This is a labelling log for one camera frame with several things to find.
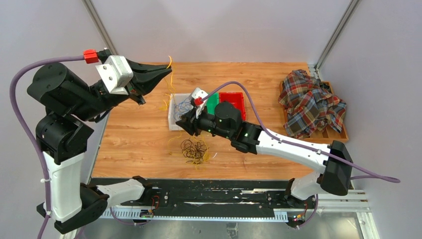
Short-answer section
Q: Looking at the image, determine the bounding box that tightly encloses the aluminium frame rail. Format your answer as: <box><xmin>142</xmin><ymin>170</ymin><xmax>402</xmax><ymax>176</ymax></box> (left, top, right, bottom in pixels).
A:
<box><xmin>99</xmin><ymin>194</ymin><xmax>370</xmax><ymax>225</ymax></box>

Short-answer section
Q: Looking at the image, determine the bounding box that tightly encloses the green plastic bin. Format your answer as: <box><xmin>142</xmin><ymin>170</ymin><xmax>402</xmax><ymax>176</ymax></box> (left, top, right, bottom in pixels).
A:
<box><xmin>206</xmin><ymin>93</ymin><xmax>219</xmax><ymax>115</ymax></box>

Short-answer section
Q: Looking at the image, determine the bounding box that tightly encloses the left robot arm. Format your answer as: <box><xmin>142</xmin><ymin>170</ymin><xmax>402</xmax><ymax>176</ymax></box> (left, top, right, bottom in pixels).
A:
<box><xmin>27</xmin><ymin>56</ymin><xmax>172</xmax><ymax>234</ymax></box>

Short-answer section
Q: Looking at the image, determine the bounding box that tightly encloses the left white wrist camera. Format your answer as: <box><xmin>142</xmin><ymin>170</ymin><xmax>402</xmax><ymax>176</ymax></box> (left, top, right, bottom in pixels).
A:
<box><xmin>96</xmin><ymin>55</ymin><xmax>133</xmax><ymax>95</ymax></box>

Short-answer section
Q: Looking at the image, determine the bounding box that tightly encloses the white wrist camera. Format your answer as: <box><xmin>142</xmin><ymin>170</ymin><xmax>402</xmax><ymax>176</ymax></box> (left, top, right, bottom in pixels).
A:
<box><xmin>96</xmin><ymin>55</ymin><xmax>133</xmax><ymax>95</ymax></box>
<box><xmin>191</xmin><ymin>87</ymin><xmax>208</xmax><ymax>119</ymax></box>

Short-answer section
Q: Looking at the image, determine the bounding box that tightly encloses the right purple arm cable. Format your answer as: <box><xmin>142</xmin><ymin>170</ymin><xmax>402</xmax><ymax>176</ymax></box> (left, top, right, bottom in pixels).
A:
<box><xmin>194</xmin><ymin>81</ymin><xmax>401</xmax><ymax>228</ymax></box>

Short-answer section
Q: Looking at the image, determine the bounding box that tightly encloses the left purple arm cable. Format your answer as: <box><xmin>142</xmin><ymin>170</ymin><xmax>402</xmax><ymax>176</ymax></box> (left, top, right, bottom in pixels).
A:
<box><xmin>9</xmin><ymin>48</ymin><xmax>109</xmax><ymax>239</ymax></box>

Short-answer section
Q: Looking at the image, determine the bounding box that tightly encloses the brown cable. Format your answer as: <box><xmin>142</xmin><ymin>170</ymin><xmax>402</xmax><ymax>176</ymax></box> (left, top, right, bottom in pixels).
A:
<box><xmin>180</xmin><ymin>137</ymin><xmax>209</xmax><ymax>160</ymax></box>

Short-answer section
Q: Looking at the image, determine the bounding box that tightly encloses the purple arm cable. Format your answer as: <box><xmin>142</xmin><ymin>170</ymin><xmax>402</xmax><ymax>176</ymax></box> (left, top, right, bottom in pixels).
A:
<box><xmin>9</xmin><ymin>48</ymin><xmax>109</xmax><ymax>239</ymax></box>
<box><xmin>194</xmin><ymin>81</ymin><xmax>401</xmax><ymax>228</ymax></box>

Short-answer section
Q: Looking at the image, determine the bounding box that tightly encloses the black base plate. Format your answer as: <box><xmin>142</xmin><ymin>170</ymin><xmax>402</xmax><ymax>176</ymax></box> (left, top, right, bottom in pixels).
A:
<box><xmin>89</xmin><ymin>178</ymin><xmax>318</xmax><ymax>219</ymax></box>

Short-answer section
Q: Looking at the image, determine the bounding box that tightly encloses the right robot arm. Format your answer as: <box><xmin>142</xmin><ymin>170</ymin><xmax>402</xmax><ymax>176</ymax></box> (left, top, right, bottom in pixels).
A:
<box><xmin>176</xmin><ymin>102</ymin><xmax>352</xmax><ymax>208</ymax></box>

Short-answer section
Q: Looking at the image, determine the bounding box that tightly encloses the red plastic bin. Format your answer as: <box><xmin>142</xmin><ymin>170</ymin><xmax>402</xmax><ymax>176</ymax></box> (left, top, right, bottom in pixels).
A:
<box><xmin>219</xmin><ymin>92</ymin><xmax>246</xmax><ymax>120</ymax></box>

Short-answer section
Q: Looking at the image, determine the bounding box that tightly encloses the white plastic bin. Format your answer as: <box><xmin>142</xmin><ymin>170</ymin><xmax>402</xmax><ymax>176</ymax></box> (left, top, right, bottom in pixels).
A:
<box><xmin>168</xmin><ymin>93</ymin><xmax>193</xmax><ymax>131</ymax></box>

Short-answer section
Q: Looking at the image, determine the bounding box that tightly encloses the plaid cloth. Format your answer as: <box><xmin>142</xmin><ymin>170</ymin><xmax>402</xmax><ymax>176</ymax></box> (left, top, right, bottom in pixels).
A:
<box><xmin>278</xmin><ymin>69</ymin><xmax>347</xmax><ymax>138</ymax></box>

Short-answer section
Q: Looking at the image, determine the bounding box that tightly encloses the blue cable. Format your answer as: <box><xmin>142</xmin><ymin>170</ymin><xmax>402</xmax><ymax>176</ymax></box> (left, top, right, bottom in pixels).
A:
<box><xmin>172</xmin><ymin>97</ymin><xmax>195</xmax><ymax>120</ymax></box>

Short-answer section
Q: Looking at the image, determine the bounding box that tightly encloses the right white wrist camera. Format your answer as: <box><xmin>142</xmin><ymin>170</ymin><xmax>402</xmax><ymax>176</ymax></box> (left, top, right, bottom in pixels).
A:
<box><xmin>191</xmin><ymin>87</ymin><xmax>208</xmax><ymax>119</ymax></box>

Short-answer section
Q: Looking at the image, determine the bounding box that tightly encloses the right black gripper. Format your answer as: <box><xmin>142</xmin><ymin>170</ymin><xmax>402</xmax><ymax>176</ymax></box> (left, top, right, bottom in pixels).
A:
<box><xmin>175</xmin><ymin>104</ymin><xmax>232</xmax><ymax>140</ymax></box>

